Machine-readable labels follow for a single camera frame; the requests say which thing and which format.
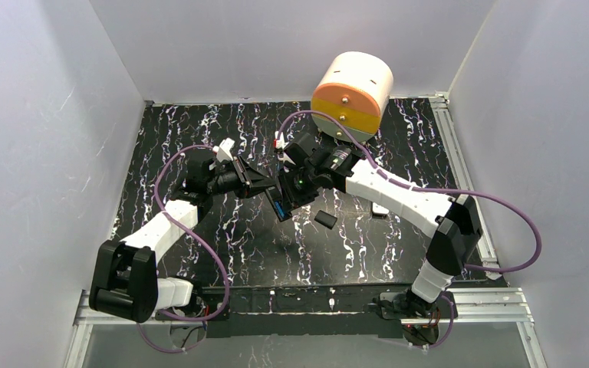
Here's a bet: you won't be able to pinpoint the black tv remote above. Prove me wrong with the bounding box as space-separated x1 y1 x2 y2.
265 186 291 222

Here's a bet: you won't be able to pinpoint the black remote battery cover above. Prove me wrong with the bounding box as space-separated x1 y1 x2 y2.
314 210 337 229

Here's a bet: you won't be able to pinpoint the white air conditioner remote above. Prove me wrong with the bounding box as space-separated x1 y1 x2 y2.
371 202 390 217

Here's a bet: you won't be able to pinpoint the blue battery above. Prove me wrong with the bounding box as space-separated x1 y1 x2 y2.
274 201 285 219

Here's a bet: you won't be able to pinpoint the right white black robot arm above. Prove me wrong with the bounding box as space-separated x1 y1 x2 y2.
268 133 482 319

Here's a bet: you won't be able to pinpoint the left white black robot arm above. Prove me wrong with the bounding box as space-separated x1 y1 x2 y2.
89 151 275 323

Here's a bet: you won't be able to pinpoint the round three-drawer storage box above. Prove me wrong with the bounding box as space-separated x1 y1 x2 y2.
311 51 393 143

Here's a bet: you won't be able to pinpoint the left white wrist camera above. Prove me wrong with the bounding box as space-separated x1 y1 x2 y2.
212 138 235 163

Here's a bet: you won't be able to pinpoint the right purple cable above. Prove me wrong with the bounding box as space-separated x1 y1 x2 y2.
276 110 543 351

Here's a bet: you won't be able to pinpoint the purple cable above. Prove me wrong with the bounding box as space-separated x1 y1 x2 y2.
137 144 231 354
276 110 543 351

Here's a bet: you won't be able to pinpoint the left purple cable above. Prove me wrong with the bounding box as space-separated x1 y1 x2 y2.
137 144 231 354

